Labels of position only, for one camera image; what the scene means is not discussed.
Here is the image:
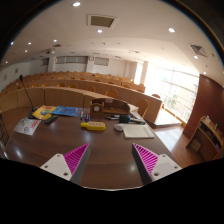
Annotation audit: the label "wooden shelf unit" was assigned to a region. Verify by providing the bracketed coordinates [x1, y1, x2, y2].
[185, 115, 224, 162]

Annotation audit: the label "rows of wooden auditorium seats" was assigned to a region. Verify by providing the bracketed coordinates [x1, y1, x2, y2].
[0, 70, 164, 124]

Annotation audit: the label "blue booklet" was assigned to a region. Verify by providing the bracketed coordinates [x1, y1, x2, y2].
[51, 105, 83, 118]

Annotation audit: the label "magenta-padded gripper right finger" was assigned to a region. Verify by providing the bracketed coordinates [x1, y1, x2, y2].
[131, 142, 183, 186]

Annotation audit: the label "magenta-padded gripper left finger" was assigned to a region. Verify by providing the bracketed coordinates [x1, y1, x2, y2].
[39, 143, 92, 185]

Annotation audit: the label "wooden desk organizer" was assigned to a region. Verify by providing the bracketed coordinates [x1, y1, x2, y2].
[89, 97, 131, 116]

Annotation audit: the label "red and white plastic packet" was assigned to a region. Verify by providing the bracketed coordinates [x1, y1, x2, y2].
[13, 117, 42, 136]

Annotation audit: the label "white printed book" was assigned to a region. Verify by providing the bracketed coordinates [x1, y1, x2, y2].
[120, 123, 156, 140]

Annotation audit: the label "yellow booklet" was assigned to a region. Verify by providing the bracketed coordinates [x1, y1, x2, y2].
[32, 105, 58, 120]

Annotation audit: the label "round ceiling lights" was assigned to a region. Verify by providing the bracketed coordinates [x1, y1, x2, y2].
[9, 1, 209, 76]

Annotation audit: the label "black foam-headed microphone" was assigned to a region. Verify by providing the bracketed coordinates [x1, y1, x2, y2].
[118, 114, 146, 125]

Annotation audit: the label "black remote control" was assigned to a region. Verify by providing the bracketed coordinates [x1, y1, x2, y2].
[44, 114, 59, 125]

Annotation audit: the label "grey keypad remote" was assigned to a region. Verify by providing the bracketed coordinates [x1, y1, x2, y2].
[130, 110, 143, 121]

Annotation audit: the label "black gooseneck microphone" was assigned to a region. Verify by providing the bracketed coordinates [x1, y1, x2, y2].
[18, 74, 38, 120]

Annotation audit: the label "square ceiling air vent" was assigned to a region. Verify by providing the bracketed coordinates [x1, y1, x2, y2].
[87, 13, 118, 29]
[189, 43, 208, 58]

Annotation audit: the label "large bright window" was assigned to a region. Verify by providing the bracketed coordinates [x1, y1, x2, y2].
[144, 66, 200, 123]

